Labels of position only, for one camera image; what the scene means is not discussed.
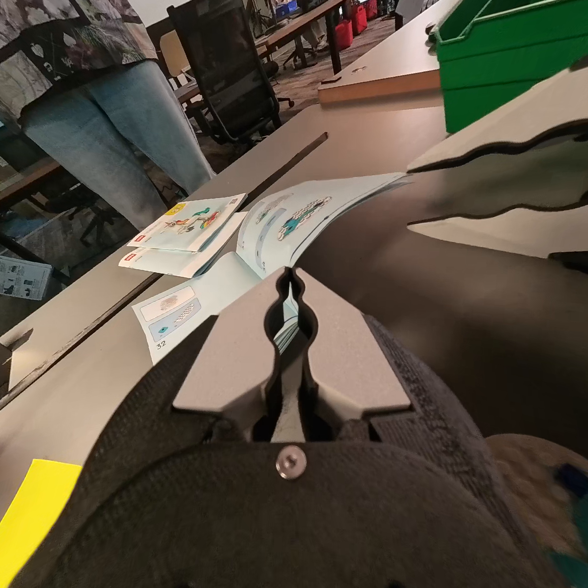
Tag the yellow paper sheet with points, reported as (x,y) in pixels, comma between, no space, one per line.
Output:
(32,519)

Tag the green plastic bin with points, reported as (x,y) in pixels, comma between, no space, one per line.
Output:
(505,59)

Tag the black mesh office chair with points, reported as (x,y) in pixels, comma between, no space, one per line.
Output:
(229,69)

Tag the red storage bin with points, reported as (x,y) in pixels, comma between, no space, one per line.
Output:
(359,19)
(371,8)
(343,31)

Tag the white pictogram sheet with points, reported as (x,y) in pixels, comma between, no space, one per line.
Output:
(23,278)

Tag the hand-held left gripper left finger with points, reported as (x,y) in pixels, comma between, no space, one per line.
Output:
(229,363)

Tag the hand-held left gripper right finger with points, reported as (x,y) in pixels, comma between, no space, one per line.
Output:
(358,367)

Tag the small booklet with unicorn picture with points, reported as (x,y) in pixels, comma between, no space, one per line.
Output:
(193,225)

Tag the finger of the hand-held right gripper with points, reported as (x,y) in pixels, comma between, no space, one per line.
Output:
(528,229)
(528,119)

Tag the white toy brick model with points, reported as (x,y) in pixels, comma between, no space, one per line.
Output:
(528,482)

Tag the long wooden table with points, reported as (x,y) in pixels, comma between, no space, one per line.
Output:
(27,181)
(303,27)

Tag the small plain instruction booklet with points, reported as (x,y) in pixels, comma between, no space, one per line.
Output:
(160,264)

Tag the large instruction booklet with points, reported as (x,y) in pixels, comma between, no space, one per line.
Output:
(197,298)

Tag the tan wooden chair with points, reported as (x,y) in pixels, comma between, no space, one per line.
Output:
(177,59)

